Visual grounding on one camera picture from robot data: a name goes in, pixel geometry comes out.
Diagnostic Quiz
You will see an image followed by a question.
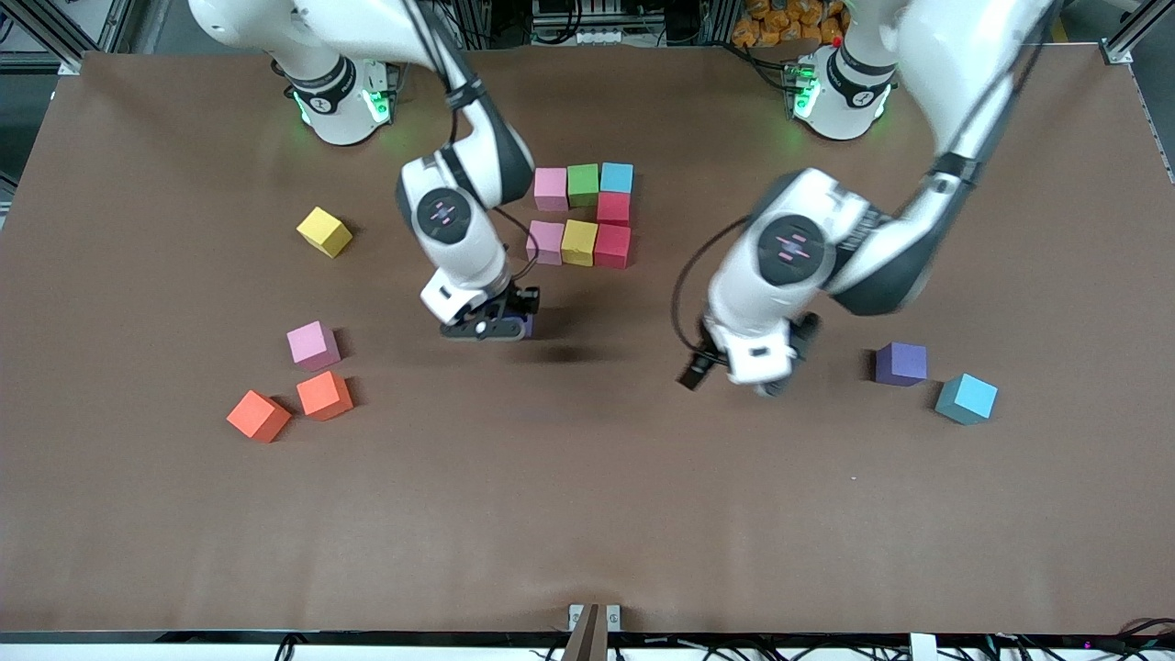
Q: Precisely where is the pink foam cube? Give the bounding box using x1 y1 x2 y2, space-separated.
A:
285 320 341 373
526 220 566 267
533 167 570 213

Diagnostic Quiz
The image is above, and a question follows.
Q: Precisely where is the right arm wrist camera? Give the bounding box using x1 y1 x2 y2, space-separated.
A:
439 286 541 342

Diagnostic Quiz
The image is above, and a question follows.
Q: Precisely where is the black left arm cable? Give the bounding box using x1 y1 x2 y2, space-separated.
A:
670 0 1066 354

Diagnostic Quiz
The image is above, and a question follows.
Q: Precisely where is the aluminium frame profile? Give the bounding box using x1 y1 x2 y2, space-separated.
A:
1100 0 1175 67
0 0 139 74

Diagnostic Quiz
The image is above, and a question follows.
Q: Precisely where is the black table edge rail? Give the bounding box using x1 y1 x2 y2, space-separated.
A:
0 630 1175 644

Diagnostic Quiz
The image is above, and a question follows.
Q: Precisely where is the grey equipment box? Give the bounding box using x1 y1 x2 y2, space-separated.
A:
532 0 664 47

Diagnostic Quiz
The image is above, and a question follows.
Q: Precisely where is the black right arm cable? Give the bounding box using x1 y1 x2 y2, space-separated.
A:
404 0 543 281

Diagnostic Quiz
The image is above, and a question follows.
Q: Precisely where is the orange foam cube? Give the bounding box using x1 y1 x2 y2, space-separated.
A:
226 390 293 444
296 371 354 422

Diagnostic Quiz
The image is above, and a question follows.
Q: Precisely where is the brown pointed pole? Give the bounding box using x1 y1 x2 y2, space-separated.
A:
561 603 610 661

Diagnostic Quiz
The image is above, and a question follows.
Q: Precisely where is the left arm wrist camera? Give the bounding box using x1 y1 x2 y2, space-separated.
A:
762 312 823 398

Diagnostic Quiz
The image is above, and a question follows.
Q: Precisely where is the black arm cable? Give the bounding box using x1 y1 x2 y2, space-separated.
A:
404 0 543 281
670 0 1066 354

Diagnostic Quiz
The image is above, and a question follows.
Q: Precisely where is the black cable bundle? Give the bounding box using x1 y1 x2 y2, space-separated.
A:
1113 617 1175 655

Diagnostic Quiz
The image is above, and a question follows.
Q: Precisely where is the yellow foam cube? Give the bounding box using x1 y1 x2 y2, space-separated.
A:
296 206 354 259
561 219 599 267

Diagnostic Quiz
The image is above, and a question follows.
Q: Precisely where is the brown paper table cover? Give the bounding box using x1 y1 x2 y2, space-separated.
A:
0 44 1175 636

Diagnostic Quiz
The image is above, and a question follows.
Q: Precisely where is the pile of orange objects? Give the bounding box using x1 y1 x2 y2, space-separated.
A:
732 0 845 49

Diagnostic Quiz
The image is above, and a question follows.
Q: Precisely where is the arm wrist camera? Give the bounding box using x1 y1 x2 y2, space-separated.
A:
762 312 823 398
439 286 541 342

